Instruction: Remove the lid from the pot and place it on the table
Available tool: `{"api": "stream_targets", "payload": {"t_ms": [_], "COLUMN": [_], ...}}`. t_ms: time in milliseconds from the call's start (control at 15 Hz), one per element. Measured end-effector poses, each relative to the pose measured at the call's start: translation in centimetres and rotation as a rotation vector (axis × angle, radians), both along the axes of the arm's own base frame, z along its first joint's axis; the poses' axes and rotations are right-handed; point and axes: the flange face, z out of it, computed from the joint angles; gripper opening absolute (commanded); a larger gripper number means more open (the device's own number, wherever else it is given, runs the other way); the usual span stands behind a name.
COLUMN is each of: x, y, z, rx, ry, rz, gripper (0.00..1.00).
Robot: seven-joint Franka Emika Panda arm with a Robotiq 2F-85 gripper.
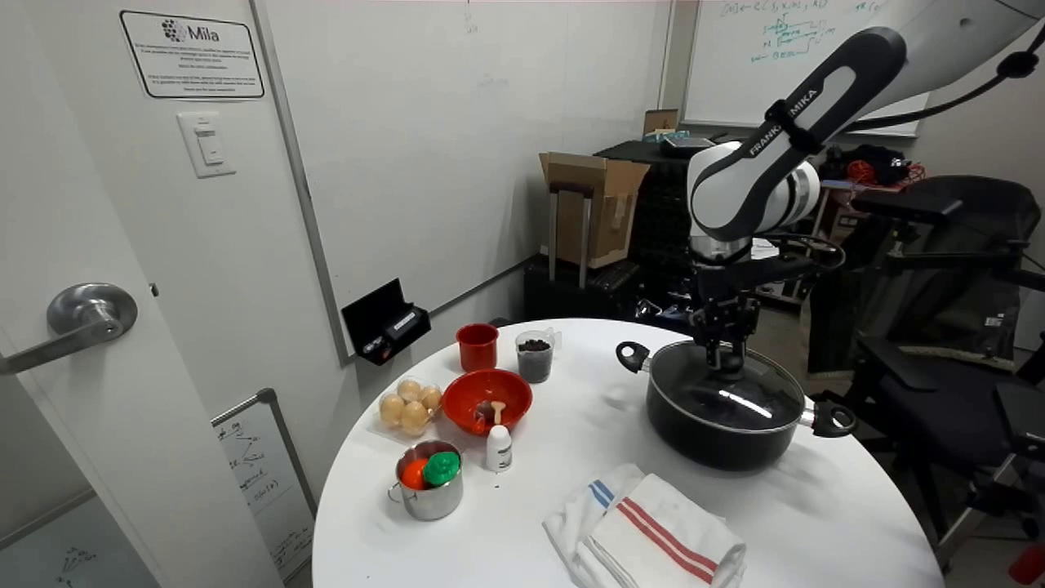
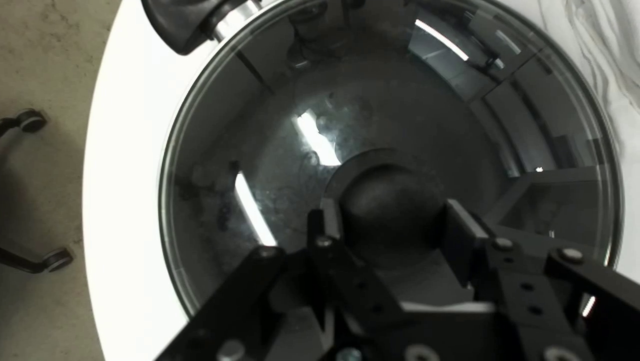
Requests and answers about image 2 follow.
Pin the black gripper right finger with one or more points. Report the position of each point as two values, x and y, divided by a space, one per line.
567 300

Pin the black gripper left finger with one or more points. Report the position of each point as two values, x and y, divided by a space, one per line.
280 313

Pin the glass pot lid black knob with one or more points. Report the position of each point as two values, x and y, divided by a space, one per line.
300 101

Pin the black cooking pot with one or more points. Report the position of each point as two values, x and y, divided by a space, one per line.
180 21

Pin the black metal stand leg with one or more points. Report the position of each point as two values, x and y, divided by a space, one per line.
47 260
26 121

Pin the white towel red blue stripes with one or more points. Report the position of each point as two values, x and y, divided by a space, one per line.
612 52

